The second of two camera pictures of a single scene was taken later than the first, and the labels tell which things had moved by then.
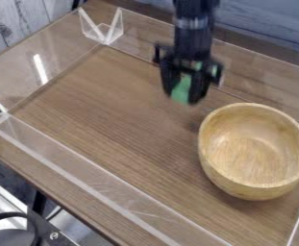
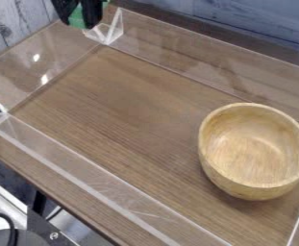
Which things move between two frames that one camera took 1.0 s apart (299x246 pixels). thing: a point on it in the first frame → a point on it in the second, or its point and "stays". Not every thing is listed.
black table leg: (39, 204) stays
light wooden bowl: (254, 149) stays
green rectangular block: (182, 88) → (76, 18)
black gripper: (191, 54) → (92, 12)
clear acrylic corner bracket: (103, 33) stays
